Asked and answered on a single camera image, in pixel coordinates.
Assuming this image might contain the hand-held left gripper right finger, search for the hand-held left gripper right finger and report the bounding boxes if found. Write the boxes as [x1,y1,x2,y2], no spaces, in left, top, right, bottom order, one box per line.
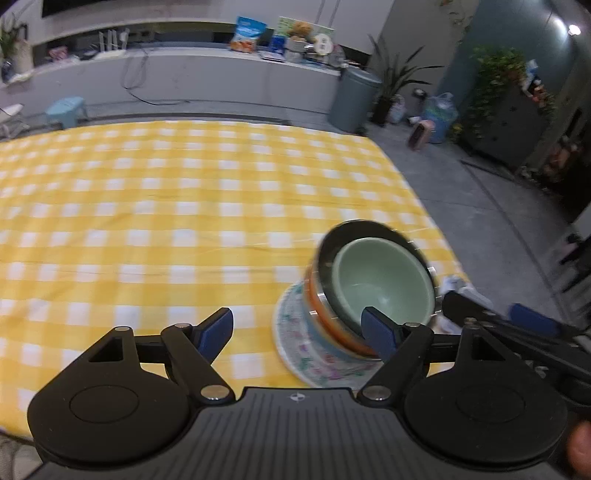
[358,307,509,404]

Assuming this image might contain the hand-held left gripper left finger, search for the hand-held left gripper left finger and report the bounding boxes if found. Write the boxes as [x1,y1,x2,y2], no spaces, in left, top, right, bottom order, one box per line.
[82,307,236,405]

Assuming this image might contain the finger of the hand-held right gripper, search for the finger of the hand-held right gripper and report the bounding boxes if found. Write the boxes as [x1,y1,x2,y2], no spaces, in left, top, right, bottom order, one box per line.
[508,302,591,344]
[442,292,509,330]

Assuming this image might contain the blue steel bowl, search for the blue steel bowl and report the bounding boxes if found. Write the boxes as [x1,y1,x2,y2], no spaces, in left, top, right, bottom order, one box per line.
[302,277,384,365]

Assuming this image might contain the green ceramic bowl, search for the green ceramic bowl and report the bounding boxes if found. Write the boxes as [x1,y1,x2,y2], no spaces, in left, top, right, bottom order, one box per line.
[332,237,437,335]

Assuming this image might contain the orange steel bowl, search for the orange steel bowl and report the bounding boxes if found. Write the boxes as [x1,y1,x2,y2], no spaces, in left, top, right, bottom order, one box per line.
[305,220,437,358]

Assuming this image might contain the large white fruit plate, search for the large white fruit plate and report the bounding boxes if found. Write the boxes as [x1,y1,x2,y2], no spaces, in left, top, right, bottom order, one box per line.
[273,279,386,389]

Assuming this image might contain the person's right hand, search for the person's right hand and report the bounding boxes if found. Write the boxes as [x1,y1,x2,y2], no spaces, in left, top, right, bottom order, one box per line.
[567,421,591,476]

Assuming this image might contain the yellow checked tablecloth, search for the yellow checked tablecloth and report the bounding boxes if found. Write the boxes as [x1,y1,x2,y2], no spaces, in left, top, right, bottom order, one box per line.
[0,119,467,444]

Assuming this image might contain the pink heater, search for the pink heater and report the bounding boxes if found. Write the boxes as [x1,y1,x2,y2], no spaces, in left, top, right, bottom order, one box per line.
[406,119,435,151]

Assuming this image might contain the dark cabinet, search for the dark cabinet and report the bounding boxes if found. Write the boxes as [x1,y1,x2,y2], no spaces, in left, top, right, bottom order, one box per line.
[462,83,555,169]

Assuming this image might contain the blue water bottle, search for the blue water bottle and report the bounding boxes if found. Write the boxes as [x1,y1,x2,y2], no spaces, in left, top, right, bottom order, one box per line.
[421,92,459,144]

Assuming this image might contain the tall plant in black pot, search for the tall plant in black pot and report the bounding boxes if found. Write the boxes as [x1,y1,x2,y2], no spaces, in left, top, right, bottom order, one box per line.
[367,34,444,127]

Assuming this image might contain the grey trash can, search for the grey trash can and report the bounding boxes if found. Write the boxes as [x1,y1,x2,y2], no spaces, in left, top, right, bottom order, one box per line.
[329,67,383,134]

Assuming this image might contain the climbing green plant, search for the climbing green plant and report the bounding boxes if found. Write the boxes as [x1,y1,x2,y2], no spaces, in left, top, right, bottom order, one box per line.
[466,44,559,139]

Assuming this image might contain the blue plastic stool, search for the blue plastic stool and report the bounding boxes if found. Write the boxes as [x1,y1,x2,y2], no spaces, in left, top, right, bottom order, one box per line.
[45,96,88,130]

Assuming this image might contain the white hand fan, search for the white hand fan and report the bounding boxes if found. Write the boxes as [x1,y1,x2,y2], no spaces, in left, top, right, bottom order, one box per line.
[314,33,335,63]

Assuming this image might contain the white router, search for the white router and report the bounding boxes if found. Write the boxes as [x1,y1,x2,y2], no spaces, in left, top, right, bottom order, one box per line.
[95,28,130,61]

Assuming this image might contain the blue snack bag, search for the blue snack bag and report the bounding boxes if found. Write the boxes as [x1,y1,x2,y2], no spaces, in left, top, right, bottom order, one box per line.
[229,16,267,53]

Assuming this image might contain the white rolling stool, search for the white rolling stool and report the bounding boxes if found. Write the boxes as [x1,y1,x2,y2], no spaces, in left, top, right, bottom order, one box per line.
[0,104,26,139]

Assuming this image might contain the teddy bear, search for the teddy bear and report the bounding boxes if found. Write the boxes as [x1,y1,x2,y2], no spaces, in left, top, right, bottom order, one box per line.
[288,22,315,63]

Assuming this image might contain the green picture board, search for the green picture board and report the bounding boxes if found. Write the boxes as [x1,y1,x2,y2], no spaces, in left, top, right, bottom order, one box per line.
[272,16,335,51]

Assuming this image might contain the black television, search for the black television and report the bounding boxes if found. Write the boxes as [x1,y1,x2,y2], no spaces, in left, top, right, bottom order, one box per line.
[41,0,227,21]

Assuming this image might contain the plant in blue vase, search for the plant in blue vase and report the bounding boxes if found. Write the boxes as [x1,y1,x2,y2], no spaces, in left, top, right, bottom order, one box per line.
[0,14,28,84]

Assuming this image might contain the black cable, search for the black cable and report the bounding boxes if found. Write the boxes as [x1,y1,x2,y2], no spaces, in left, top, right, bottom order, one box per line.
[121,46,190,104]

